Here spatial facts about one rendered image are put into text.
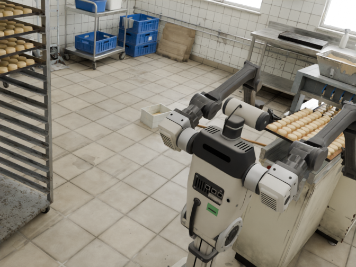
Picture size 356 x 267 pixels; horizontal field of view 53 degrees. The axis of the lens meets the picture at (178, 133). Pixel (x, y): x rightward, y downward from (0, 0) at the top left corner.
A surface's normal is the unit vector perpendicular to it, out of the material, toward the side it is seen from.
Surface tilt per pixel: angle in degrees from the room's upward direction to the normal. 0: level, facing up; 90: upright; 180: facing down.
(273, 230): 90
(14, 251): 0
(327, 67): 115
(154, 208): 0
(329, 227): 90
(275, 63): 90
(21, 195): 0
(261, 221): 90
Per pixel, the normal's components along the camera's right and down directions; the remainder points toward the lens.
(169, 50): -0.45, -0.05
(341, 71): -0.65, 0.61
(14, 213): 0.15, -0.87
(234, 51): -0.53, 0.33
